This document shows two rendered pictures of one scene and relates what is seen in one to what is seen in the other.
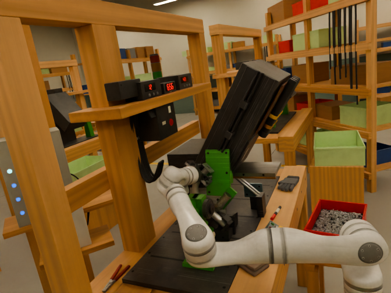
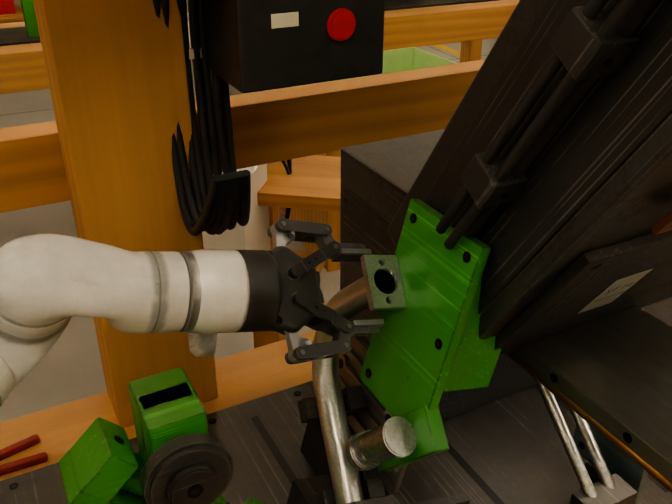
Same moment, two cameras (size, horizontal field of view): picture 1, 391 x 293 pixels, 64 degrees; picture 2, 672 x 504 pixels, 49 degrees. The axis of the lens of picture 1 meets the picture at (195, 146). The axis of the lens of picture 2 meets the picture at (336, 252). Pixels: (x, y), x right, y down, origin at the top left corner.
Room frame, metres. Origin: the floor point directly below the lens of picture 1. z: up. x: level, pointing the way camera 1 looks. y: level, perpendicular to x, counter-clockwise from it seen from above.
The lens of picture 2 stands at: (0.80, -0.38, 1.57)
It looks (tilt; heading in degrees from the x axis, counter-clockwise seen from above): 29 degrees down; 37
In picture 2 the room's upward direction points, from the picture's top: straight up
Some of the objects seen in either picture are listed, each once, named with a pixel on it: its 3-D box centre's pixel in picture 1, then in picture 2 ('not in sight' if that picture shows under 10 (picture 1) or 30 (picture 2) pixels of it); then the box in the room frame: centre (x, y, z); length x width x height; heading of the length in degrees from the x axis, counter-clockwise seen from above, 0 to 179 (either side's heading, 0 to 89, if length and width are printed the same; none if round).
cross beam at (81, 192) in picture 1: (148, 154); (319, 118); (1.61, 0.26, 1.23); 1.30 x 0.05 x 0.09; 154
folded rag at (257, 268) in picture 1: (252, 263); not in sight; (1.01, -0.15, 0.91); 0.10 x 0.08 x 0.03; 32
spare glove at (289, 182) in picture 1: (287, 183); not in sight; (1.70, -0.50, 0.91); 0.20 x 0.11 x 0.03; 146
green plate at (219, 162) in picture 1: (220, 170); (444, 312); (1.36, -0.10, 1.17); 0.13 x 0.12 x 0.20; 154
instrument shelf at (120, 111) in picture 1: (155, 98); not in sight; (1.57, 0.16, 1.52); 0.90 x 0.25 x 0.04; 154
